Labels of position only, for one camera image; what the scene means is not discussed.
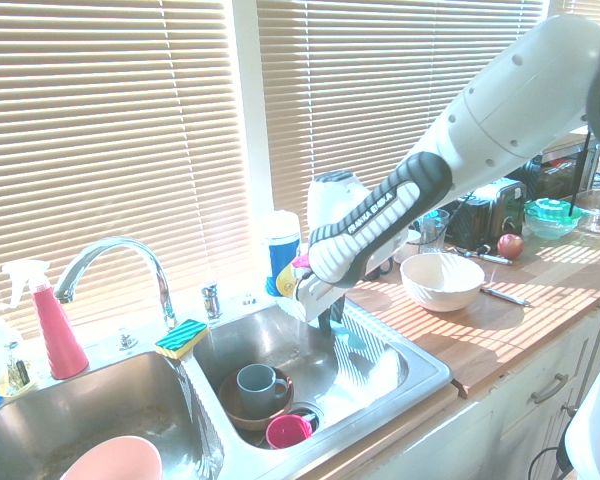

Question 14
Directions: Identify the white ceramic bowl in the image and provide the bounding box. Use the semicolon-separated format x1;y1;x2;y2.
399;252;486;314

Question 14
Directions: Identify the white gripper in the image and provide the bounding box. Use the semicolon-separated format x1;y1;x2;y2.
291;272;347;336

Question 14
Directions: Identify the grey mug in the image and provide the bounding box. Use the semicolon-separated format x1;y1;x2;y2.
236;363;290;421

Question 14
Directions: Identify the brown wooden bowl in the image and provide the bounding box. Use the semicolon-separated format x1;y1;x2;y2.
218;366;297;433

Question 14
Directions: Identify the stainless steel double sink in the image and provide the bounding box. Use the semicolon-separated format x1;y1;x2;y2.
0;293;454;480

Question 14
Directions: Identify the silver utensil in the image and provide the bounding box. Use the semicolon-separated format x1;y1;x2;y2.
481;285;532;307

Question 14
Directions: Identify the salmon pink bowl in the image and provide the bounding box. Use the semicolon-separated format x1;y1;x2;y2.
59;435;163;480

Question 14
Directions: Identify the white and blue cleanser canister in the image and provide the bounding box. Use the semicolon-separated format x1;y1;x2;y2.
260;209;304;300

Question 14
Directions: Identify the teal lidded plastic container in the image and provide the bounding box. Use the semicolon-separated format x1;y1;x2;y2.
524;197;585;242

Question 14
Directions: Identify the chrome faucet handle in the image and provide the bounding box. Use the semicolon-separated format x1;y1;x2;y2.
201;280;224;321

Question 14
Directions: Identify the black cable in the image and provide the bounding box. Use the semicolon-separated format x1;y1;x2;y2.
526;444;572;480

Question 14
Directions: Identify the metal drawer handle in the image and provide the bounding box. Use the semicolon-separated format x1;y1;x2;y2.
530;372;571;407

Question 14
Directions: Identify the beige window blind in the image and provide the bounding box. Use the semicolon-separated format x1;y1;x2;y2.
0;0;254;341
255;0;551;229
559;0;600;19

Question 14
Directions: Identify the magenta plastic cup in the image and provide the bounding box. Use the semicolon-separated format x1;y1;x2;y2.
265;413;315;451

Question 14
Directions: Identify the clear glass dish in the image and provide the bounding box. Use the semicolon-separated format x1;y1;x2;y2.
576;188;600;236

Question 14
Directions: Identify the red apple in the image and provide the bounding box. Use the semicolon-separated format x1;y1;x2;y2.
497;232;526;260

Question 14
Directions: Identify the chrome gooseneck faucet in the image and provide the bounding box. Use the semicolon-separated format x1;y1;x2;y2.
53;236;179;330

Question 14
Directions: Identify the clear bottle with yellow liquid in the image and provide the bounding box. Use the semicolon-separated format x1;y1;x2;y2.
0;319;37;399

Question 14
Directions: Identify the dark countertop appliance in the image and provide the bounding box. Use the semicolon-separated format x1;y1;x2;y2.
509;134;600;202

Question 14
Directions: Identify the red spray bottle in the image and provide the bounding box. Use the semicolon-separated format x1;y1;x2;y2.
1;259;90;381

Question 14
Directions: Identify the black and silver toaster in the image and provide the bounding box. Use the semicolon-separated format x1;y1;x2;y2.
451;178;529;252

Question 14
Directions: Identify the clear drinking glass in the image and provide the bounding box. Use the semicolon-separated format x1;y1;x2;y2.
418;208;452;254

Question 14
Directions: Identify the green and yellow sponge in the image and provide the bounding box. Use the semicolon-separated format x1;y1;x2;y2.
154;319;209;362

